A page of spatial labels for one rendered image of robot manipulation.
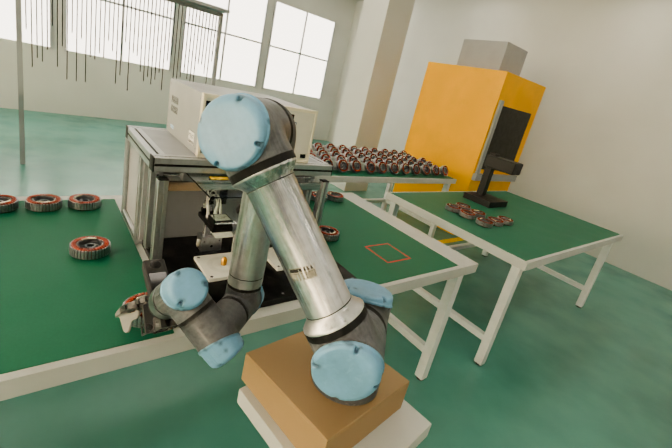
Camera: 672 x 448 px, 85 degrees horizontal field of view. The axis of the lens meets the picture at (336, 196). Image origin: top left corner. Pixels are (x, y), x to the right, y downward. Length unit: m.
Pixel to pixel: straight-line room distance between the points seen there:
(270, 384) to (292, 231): 0.39
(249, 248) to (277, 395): 0.31
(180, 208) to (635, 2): 5.90
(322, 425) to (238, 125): 0.56
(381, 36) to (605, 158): 3.34
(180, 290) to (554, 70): 6.10
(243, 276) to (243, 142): 0.34
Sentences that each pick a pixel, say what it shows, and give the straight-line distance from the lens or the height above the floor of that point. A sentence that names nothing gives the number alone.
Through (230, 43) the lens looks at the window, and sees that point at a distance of 8.02.
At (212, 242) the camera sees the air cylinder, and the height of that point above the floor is 0.80.
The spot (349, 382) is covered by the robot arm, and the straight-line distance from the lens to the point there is 0.66.
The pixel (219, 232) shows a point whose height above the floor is 0.88.
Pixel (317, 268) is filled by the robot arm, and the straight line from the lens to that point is 0.61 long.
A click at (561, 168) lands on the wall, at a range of 6.17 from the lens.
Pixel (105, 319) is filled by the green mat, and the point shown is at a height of 0.75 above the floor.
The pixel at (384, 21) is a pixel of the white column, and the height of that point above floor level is 2.29.
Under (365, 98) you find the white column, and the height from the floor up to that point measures 1.32.
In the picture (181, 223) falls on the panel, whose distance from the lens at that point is 1.49.
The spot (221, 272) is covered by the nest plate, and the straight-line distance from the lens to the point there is 1.28.
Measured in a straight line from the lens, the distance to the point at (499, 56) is 4.97.
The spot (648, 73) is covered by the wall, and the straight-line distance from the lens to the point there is 6.08.
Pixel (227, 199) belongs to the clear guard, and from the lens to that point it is 1.10.
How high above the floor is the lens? 1.44
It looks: 17 degrees down
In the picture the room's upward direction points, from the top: 13 degrees clockwise
